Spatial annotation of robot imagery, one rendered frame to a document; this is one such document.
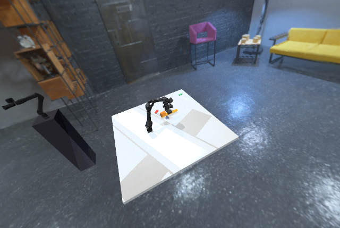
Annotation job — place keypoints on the orange bar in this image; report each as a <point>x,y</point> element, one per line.
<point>163,114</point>

